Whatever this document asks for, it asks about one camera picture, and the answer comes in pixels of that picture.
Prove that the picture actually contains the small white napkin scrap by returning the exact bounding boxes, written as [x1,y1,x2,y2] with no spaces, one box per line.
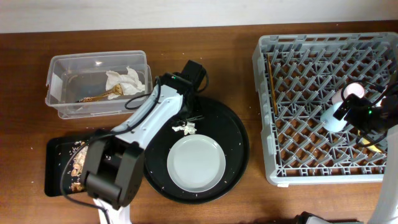
[172,122,197,136]

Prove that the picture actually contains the yellow bowl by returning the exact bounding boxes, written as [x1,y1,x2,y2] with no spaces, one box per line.
[356,131,384,153]

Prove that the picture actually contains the pink cup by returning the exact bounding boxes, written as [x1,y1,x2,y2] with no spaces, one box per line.
[331,83,365,105]

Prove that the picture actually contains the blue cup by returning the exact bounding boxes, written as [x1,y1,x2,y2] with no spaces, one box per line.
[320,102,347,133]

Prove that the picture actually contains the grey plate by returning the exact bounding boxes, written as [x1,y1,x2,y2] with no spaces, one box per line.
[167,134,226,193]

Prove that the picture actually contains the gold foil wrapper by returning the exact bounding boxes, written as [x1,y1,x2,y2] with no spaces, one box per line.
[76,84,123,103]

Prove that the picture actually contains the food scraps with rice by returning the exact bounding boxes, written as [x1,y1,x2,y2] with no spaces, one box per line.
[68,146,88,193]

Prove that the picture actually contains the white napkin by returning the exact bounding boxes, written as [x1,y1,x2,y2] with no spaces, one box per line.
[105,67,146,95]

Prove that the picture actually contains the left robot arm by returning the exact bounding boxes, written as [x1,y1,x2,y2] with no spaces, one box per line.
[81,60,208,223]

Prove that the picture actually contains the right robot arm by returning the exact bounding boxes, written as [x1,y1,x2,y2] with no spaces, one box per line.
[333,95,397,224]

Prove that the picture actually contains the grey dishwasher rack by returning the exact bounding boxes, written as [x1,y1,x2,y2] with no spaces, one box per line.
[252,32,397,187]

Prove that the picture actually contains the round black serving tray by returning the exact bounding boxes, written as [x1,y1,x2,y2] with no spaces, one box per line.
[144,96,249,204]

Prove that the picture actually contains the clear plastic storage bin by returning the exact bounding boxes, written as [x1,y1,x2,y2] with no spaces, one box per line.
[45,50,152,119]

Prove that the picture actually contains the black rectangular tray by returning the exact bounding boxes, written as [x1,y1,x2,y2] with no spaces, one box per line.
[44,129,136,197]

